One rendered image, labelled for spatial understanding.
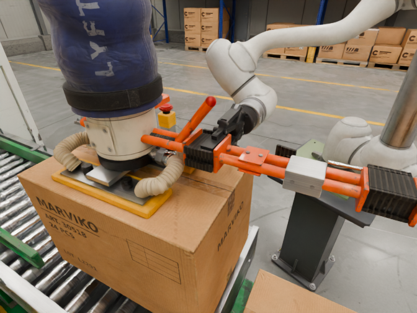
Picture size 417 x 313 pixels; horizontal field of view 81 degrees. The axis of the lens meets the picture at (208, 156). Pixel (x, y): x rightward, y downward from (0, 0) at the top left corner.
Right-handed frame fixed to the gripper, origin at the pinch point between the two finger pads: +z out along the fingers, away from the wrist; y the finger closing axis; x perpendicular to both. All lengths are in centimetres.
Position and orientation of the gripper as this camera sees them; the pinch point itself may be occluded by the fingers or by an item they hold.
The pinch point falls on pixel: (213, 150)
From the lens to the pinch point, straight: 55.7
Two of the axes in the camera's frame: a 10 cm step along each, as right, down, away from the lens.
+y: 0.0, 8.4, 5.4
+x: -8.8, -2.6, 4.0
